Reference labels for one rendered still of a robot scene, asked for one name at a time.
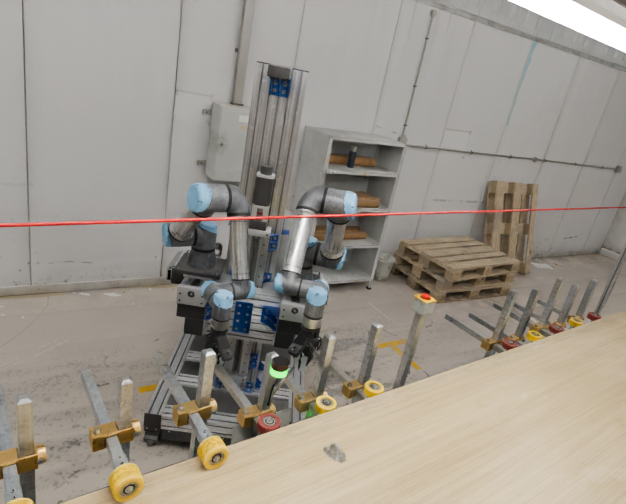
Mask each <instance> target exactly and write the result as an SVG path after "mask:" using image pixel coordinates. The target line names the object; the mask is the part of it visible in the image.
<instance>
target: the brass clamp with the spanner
mask: <svg viewBox="0 0 626 504"><path fill-rule="evenodd" d="M244 409H248V414H247V415H244V414H243V410H244ZM265 413H272V414H275V415H276V408H275V406H274V404H273V403H271V406H270V409H268V410H265V411H261V410H260V409H259V407H258V406H257V404H256V405H253V406H250V407H246V408H243V409H239V411H238V417H237V421H238V423H239V424H240V425H241V427H242V428H243V429H246V428H249V427H252V426H253V425H252V422H253V418H255V417H258V416H260V415H262V414H265Z"/></svg>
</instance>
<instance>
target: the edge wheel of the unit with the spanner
mask: <svg viewBox="0 0 626 504"><path fill-rule="evenodd" d="M280 425H281V420H280V418H279V417H278V416H277V415H275V414H272V413H265V414H262V415H260V416H259V418H258V422H257V430H258V432H259V433H260V434H265V433H268V432H271V431H274V430H277V429H279V428H280Z"/></svg>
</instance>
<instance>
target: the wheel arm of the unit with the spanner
mask: <svg viewBox="0 0 626 504"><path fill-rule="evenodd" d="M214 372H215V374H216V375H217V377H218V378H219V379H220V381H221V382H222V383H223V385H224V386H225V388H226V389H227V390H228V392H229V393H230V395H231V396H232V397H233V399H234V400H235V401H236V403H237V404H238V406H239V407H240V408H241V409H243V408H246V407H250V406H253V405H252V404H251V403H250V401H249V400H248V399H247V397H246V396H245V395H244V393H243V392H242V391H241V390H240V388H239V387H238V386H237V384H236V383H235V382H234V380H233V379H232V378H231V376H230V375H229V374H228V372H227V371H226V370H225V368H224V367H223V366H222V364H217V365H215V367H214ZM258 418H259V416H258V417H255V418H253V422H252V425H253V426H254V428H255V429H256V430H257V422H258ZM257 432H258V430H257ZM258 433H259V432H258ZM259 435H262V434H260V433H259Z"/></svg>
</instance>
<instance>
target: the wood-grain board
mask: <svg viewBox="0 0 626 504"><path fill-rule="evenodd" d="M331 443H336V444H338V445H339V446H340V447H341V451H343V452H344V453H345V454H346V457H345V459H346V462H345V461H344V462H343V463H342V464H341V463H339V462H336V461H335V460H333V458H328V457H327V455H326V453H325V452H324V448H323V447H325V446H327V447H330V444H331ZM227 448H228V450H229V456H228V458H227V460H226V461H225V462H224V463H223V464H222V465H221V466H220V467H218V468H216V469H211V470H209V469H206V468H205V467H204V465H203V463H202V461H201V460H200V458H199V456H198V457H195V458H192V459H189V460H186V461H183V462H180V463H177V464H174V465H171V466H168V467H165V468H162V469H160V470H157V471H154V472H151V473H148V474H145V475H142V477H143V479H144V487H143V489H142V491H141V492H140V493H139V494H138V495H137V496H136V497H134V498H133V499H131V500H128V501H124V502H119V501H116V500H115V499H114V497H113V495H112V492H111V489H110V487H107V488H104V489H101V490H98V491H95V492H92V493H89V494H86V495H84V496H81V497H78V498H75V499H72V500H69V501H66V502H63V503H60V504H626V310H625V311H622V312H619V313H616V314H613V315H610V316H607V317H604V318H601V319H598V320H595V321H592V322H589V323H587V324H584V325H581V326H578V327H575V328H572V329H569V330H566V331H563V332H560V333H557V334H554V335H551V336H548V337H546V338H543V339H540V340H537V341H534V342H531V343H528V344H525V345H522V346H519V347H516V348H513V349H510V350H508V351H505V352H502V353H499V354H496V355H493V356H490V357H487V358H484V359H481V360H478V361H475V362H472V363H470V364H467V365H464V366H461V367H458V368H455V369H452V370H449V371H446V372H443V373H440V374H437V375H434V376H432V377H429V378H426V379H423V380H420V381H417V382H414V383H411V384H408V385H405V386H402V387H399V388H396V389H394V390H391V391H388V392H385V393H382V394H379V395H376V396H373V397H370V398H367V399H364V400H361V401H358V402H355V403H353V404H350V405H347V406H344V407H341V408H338V409H335V410H332V411H329V412H326V413H323V414H320V415H317V416H315V417H312V418H309V419H306V420H303V421H300V422H297V423H294V424H291V425H288V426H285V427H282V428H279V429H277V430H274V431H271V432H268V433H265V434H262V435H259V436H256V437H253V438H250V439H247V440H244V441H241V442H239V443H236V444H233V445H230V446H227Z"/></svg>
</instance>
